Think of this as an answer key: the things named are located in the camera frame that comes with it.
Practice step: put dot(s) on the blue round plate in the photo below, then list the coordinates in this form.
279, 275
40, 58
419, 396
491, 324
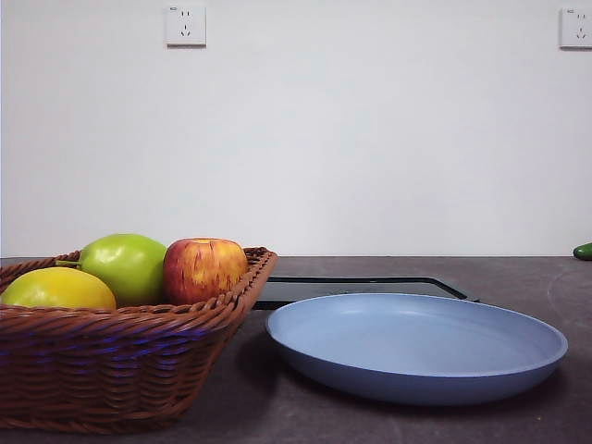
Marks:
416, 342

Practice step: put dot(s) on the yellow lemon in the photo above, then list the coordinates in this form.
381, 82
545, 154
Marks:
55, 289

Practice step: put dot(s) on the brown wicker basket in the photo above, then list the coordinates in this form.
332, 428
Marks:
115, 361

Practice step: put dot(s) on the black flat tray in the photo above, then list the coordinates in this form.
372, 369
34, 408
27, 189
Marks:
300, 290

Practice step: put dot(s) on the red yellow apple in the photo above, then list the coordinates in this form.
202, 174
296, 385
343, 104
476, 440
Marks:
203, 273

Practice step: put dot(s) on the green apple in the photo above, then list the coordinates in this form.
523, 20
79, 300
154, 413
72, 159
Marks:
120, 268

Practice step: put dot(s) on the dark green vegetable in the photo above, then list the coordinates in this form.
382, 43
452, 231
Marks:
583, 251

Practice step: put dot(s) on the white wall socket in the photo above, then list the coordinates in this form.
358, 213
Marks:
186, 25
577, 28

